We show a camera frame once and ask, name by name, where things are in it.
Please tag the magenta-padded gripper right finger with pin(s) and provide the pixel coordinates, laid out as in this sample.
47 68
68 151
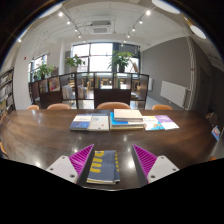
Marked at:
162 168

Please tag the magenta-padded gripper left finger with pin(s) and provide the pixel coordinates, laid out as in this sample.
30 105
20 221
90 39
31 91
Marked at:
63 168

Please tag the grey-blue towel with yellow letters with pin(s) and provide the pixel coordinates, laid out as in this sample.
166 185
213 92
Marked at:
104 168

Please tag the white colourful brochure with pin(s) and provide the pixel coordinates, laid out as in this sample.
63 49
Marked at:
152 124

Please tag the purple brochure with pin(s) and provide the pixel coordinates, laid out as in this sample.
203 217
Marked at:
167 122

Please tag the orange chair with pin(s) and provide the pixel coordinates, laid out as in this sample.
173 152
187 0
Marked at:
212 158
2 149

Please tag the thick blue-covered book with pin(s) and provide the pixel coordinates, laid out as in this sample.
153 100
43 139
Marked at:
125 126

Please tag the white book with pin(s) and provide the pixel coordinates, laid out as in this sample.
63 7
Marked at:
99 123

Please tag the beige book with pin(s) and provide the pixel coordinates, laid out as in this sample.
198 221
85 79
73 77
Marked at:
128 114

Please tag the group of orange chairs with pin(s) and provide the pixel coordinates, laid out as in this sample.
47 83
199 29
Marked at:
113 105

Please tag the dark open shelf unit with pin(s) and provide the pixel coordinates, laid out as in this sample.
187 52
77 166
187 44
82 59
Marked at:
111 96

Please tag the large potted green plant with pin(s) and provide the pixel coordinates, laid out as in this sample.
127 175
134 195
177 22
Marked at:
120 59

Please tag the large window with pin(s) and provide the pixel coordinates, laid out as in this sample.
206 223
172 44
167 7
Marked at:
100 55

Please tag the ceiling air conditioner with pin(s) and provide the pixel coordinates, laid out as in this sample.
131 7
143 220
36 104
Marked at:
100 27

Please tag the ceiling track spotlights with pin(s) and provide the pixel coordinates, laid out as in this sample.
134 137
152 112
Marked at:
148 13

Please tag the round ceiling panel lights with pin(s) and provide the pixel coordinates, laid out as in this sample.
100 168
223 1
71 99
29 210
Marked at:
165 6

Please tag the white wall radiator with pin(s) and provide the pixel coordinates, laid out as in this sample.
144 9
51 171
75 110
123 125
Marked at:
173 94

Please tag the wall bookshelf with books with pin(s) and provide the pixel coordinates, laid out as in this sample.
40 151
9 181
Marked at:
6 93

